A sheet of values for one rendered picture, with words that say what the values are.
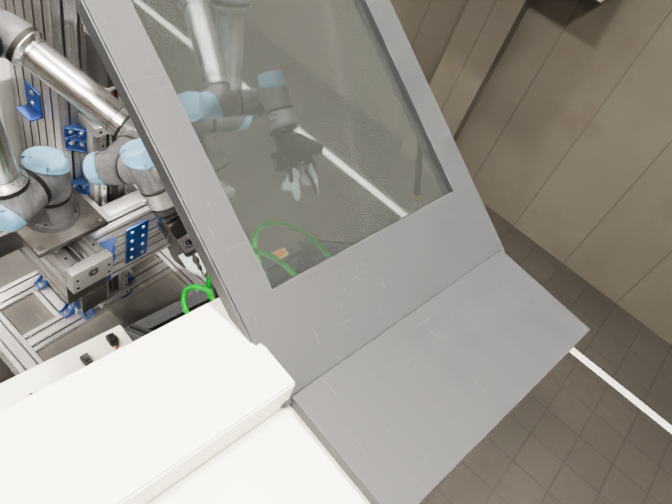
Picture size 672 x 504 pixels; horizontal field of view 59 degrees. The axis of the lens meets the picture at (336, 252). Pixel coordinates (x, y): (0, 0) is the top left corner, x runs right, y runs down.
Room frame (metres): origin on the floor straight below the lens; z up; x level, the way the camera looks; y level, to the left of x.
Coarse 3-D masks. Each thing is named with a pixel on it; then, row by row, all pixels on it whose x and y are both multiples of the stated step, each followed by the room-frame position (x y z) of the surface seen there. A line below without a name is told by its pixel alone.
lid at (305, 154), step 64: (128, 0) 0.92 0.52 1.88; (192, 0) 1.04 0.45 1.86; (256, 0) 1.16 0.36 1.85; (320, 0) 1.30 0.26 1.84; (384, 0) 1.43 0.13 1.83; (128, 64) 0.83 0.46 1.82; (192, 64) 0.93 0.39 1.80; (256, 64) 1.04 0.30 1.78; (320, 64) 1.16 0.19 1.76; (384, 64) 1.31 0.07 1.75; (192, 128) 0.82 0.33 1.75; (256, 128) 0.93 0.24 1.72; (320, 128) 1.04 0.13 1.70; (384, 128) 1.17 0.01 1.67; (448, 128) 1.30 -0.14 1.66; (192, 192) 0.72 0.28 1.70; (256, 192) 0.82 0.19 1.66; (320, 192) 0.92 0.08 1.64; (384, 192) 1.04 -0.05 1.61; (448, 192) 1.17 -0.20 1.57; (256, 256) 0.72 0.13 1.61; (320, 256) 0.81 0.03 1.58; (384, 256) 0.89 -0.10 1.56; (448, 256) 1.01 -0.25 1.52; (256, 320) 0.61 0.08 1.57; (320, 320) 0.69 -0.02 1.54; (384, 320) 0.78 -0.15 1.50
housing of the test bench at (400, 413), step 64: (448, 320) 0.85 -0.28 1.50; (512, 320) 0.93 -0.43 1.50; (576, 320) 1.01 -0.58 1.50; (320, 384) 0.58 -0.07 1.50; (384, 384) 0.64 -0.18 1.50; (448, 384) 0.69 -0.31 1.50; (512, 384) 0.76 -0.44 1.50; (256, 448) 0.43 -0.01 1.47; (320, 448) 0.48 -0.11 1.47; (384, 448) 0.51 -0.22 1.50; (448, 448) 0.56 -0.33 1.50
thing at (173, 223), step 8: (168, 216) 0.86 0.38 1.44; (176, 216) 0.87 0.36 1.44; (168, 224) 0.85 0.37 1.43; (176, 224) 0.85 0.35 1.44; (176, 232) 0.83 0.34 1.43; (184, 232) 0.84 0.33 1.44; (176, 240) 0.82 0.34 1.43; (184, 240) 0.82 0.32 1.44; (184, 248) 0.80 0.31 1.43; (192, 248) 0.81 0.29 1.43
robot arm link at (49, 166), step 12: (24, 156) 1.01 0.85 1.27; (36, 156) 1.02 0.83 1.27; (48, 156) 1.04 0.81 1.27; (60, 156) 1.06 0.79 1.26; (24, 168) 0.98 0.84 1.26; (36, 168) 0.98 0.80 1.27; (48, 168) 1.00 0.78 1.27; (60, 168) 1.02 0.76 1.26; (36, 180) 0.96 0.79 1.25; (48, 180) 0.99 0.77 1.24; (60, 180) 1.02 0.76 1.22; (48, 192) 0.97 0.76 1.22; (60, 192) 1.01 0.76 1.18; (48, 204) 0.99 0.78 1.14
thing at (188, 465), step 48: (144, 336) 0.51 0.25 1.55; (192, 336) 0.54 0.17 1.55; (240, 336) 0.58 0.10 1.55; (96, 384) 0.39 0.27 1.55; (144, 384) 0.42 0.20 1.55; (192, 384) 0.46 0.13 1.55; (240, 384) 0.49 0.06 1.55; (288, 384) 0.53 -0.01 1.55; (0, 432) 0.27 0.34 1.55; (48, 432) 0.30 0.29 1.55; (96, 432) 0.33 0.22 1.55; (144, 432) 0.35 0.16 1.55; (192, 432) 0.38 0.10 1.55; (240, 432) 0.44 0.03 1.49; (0, 480) 0.22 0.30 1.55; (48, 480) 0.24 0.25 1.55; (96, 480) 0.26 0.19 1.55; (144, 480) 0.29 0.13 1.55
